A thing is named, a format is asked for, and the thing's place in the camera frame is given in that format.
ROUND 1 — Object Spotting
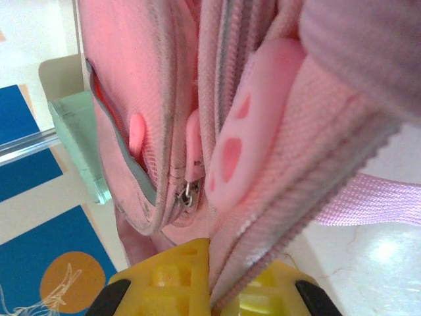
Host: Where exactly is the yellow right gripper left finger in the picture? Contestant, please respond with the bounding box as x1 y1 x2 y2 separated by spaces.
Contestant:
86 238 215 316

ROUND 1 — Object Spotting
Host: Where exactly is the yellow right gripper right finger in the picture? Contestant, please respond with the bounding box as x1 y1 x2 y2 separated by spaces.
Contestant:
213 259 343 316

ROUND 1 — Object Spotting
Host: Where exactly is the pink student backpack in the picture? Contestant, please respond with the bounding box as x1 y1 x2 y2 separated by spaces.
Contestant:
74 0 421 316

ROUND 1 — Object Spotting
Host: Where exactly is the mint green square case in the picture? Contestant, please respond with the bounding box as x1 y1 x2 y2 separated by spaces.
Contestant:
37 53 111 205

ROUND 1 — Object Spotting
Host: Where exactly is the aluminium left frame post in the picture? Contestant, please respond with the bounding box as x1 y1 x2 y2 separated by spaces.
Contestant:
0 126 61 165

